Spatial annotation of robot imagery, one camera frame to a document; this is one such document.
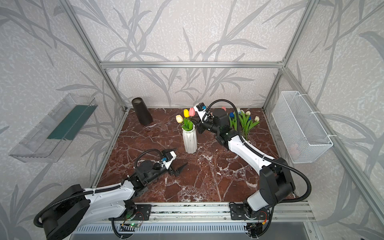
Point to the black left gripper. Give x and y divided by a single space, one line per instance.
171 167

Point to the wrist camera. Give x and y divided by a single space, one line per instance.
167 159
203 113

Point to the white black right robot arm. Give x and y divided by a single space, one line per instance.
275 175

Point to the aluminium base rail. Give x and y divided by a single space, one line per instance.
217 212

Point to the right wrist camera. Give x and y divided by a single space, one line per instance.
203 113

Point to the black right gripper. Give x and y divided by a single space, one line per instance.
201 127

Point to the white ribbed ceramic vase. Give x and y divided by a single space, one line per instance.
190 140

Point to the tulip bunch on table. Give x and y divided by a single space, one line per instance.
246 122

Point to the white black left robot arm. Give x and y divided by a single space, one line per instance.
77 207

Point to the cream white tulip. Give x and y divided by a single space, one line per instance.
180 120

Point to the clear plastic wall shelf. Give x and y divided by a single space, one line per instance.
48 141

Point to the aluminium frame profile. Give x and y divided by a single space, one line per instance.
363 184

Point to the pink tulip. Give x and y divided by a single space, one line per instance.
191 113

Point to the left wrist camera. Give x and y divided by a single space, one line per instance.
167 159

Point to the yellow tulip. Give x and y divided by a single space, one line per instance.
186 116

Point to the black cylindrical vase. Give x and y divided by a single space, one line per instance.
144 116

